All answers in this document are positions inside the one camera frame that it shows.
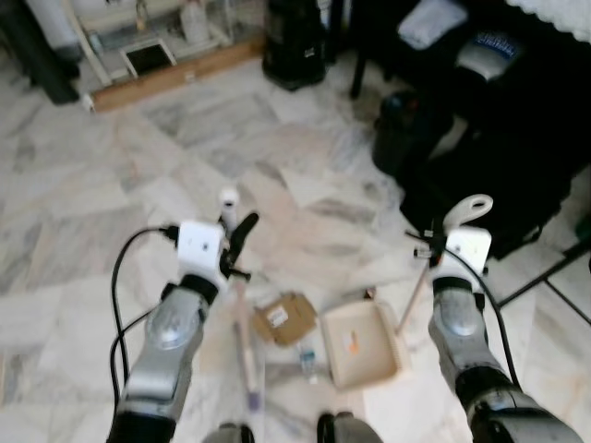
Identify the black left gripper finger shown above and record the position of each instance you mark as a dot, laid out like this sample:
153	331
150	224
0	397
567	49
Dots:
242	231

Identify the brown cardboard piece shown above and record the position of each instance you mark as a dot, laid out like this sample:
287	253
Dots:
286	320

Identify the black tripod legs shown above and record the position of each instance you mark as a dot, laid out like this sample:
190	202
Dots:
545	272

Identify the small clear plastic bottle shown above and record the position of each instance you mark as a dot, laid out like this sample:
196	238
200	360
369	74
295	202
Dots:
307	362

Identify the black cylinder container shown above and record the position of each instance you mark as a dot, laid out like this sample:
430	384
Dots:
402	129

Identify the large black bag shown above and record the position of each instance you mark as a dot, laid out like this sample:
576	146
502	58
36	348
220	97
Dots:
517	148

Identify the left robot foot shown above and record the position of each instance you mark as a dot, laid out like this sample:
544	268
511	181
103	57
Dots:
228	434

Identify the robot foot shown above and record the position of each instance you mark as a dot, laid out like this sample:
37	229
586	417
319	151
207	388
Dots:
228	434
349	430

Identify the black bin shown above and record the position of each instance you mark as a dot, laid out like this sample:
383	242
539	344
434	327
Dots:
295	46

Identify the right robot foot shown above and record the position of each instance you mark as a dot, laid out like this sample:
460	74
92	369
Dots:
349	430

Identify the blue and white bag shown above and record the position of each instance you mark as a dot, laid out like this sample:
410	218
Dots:
488	53

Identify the white pillow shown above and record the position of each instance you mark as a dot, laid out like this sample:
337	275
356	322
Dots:
432	23

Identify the white lace cloth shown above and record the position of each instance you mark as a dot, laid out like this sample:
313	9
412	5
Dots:
554	11

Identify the tall black object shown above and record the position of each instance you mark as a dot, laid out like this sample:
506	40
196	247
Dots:
37	55

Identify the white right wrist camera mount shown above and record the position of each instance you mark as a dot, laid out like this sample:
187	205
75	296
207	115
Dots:
468	247

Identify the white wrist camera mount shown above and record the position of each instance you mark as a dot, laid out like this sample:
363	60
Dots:
199	245
468	247

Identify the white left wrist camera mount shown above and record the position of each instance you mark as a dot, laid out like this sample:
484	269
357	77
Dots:
199	245

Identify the white frame stand wooden base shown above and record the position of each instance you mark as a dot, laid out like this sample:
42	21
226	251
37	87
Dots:
175	78

